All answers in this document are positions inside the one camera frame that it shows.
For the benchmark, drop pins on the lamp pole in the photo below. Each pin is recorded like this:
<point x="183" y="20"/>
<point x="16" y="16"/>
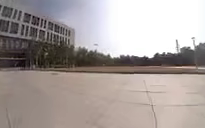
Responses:
<point x="194" y="53"/>
<point x="96" y="46"/>

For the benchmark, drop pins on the row of trees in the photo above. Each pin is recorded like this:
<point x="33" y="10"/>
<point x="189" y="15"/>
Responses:
<point x="133" y="60"/>

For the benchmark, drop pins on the grey paved plaza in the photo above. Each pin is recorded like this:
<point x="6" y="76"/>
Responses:
<point x="83" y="100"/>

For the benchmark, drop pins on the lattice mast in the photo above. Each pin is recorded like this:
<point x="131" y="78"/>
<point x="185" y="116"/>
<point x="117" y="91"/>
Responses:
<point x="177" y="46"/>

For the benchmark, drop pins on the white building with window rows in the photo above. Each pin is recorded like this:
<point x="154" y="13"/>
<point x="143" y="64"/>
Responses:
<point x="20" y="30"/>

